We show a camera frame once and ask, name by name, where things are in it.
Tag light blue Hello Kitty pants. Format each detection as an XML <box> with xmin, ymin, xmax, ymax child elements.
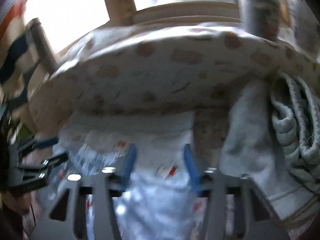
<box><xmin>49</xmin><ymin>109</ymin><xmax>208</xmax><ymax>240</ymax></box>

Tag right hand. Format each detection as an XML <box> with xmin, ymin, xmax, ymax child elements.
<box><xmin>1</xmin><ymin>191</ymin><xmax>33</xmax><ymax>216</ymax></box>

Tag striped hanging towel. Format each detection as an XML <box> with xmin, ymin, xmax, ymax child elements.
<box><xmin>1</xmin><ymin>0</ymin><xmax>39</xmax><ymax>98</ymax></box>

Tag grey crumpled sweater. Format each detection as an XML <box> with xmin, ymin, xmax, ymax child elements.
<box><xmin>219</xmin><ymin>77</ymin><xmax>319</xmax><ymax>228</ymax></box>

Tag bear print headboard cushion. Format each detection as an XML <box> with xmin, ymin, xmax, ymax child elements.
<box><xmin>29</xmin><ymin>25</ymin><xmax>319</xmax><ymax>133</ymax></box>

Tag grey lidded jar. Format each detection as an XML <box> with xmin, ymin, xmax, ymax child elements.
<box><xmin>239</xmin><ymin>0</ymin><xmax>281</xmax><ymax>42</ymax></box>

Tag metal cylinder post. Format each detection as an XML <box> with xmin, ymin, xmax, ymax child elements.
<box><xmin>29</xmin><ymin>18</ymin><xmax>60</xmax><ymax>75</ymax></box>

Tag wooden window frame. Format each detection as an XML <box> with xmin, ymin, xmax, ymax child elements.
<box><xmin>57</xmin><ymin>0</ymin><xmax>251</xmax><ymax>55</ymax></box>

